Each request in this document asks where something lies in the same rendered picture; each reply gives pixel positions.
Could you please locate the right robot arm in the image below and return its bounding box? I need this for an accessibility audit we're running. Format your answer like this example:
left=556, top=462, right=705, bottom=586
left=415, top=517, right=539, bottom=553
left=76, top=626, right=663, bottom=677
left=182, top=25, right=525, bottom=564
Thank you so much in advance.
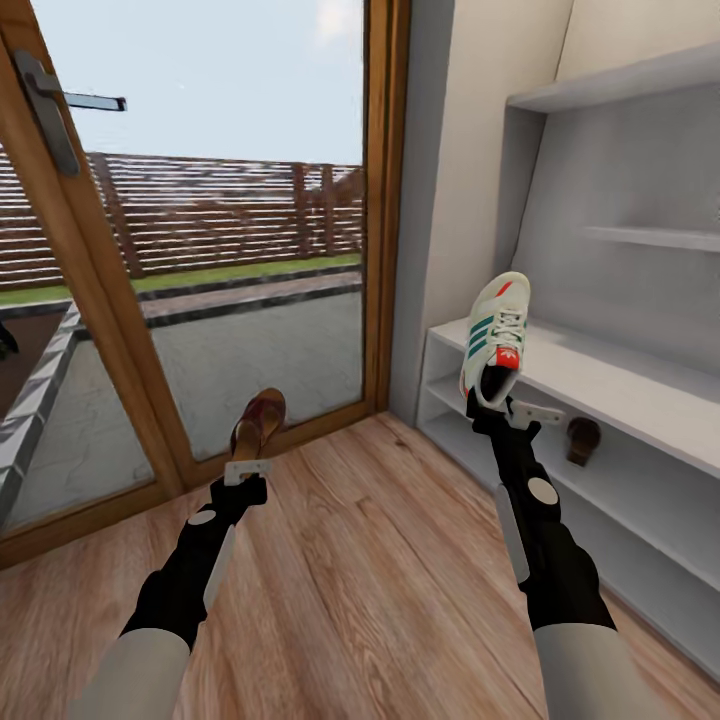
left=466, top=389, right=663, bottom=720

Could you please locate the gym shoe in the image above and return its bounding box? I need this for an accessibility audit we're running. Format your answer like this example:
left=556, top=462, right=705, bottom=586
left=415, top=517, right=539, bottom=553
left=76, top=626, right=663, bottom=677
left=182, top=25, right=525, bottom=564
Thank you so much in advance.
left=459, top=271, right=530, bottom=411

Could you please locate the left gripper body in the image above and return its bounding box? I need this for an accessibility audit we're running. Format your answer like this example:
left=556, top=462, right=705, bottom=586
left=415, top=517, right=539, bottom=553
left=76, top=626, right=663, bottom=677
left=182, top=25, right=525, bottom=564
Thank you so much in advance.
left=210, top=475, right=268, bottom=516

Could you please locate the sandal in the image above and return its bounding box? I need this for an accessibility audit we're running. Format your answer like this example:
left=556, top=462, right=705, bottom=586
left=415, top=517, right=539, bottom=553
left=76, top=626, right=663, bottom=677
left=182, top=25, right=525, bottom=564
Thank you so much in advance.
left=230, top=388, right=286, bottom=461
left=567, top=417, right=601, bottom=468

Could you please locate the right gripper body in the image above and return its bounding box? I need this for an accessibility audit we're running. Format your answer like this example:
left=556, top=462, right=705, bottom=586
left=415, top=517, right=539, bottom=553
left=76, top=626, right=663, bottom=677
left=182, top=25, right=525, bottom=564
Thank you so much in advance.
left=472, top=407, right=541, bottom=454

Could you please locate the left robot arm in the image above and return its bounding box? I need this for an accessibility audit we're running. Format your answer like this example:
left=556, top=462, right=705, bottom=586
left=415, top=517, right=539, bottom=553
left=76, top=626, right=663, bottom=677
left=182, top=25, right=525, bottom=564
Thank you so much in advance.
left=64, top=458, right=273, bottom=720

